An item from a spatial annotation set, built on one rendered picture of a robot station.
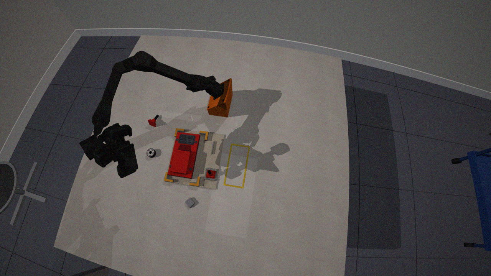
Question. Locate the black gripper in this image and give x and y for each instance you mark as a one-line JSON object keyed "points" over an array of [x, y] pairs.
{"points": [[124, 152]]}

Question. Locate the black toy car tyre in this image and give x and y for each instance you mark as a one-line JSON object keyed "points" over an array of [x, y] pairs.
{"points": [[151, 153]]}

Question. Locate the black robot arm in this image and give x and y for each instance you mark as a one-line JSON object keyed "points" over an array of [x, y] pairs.
{"points": [[93, 146]]}

